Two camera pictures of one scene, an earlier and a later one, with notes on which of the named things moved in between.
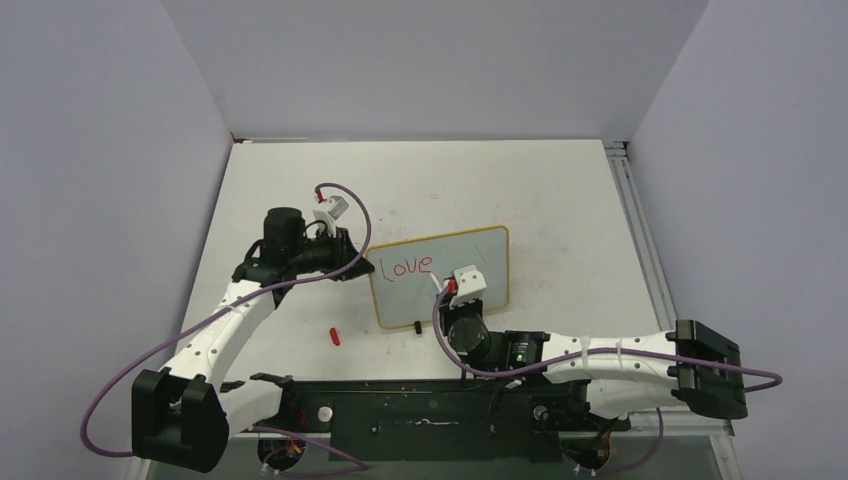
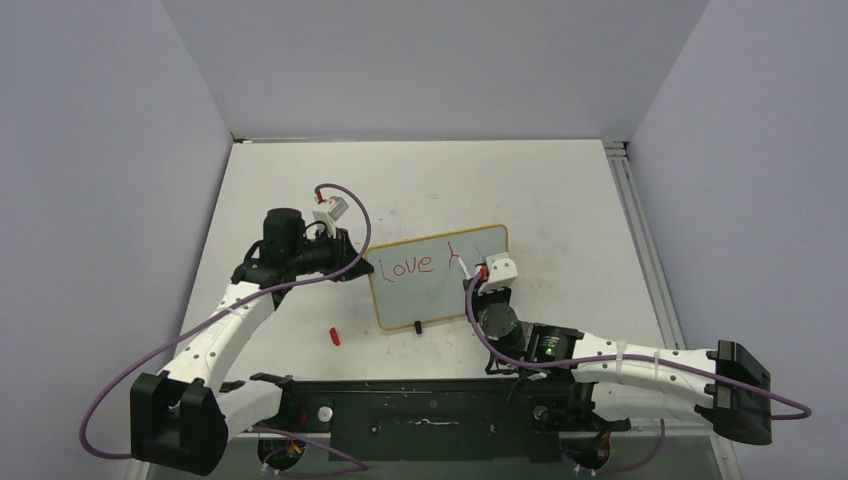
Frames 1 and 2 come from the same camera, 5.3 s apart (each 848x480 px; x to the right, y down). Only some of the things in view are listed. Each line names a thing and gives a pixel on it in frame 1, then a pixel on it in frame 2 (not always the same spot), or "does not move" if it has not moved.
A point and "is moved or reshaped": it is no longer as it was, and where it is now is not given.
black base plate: [487, 420] does not move
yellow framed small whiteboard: [402, 288] does not move
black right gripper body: [474, 307] -> [479, 300]
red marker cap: [334, 336] does not move
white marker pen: [439, 287] is moved or reshaped
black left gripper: [342, 250] does not move
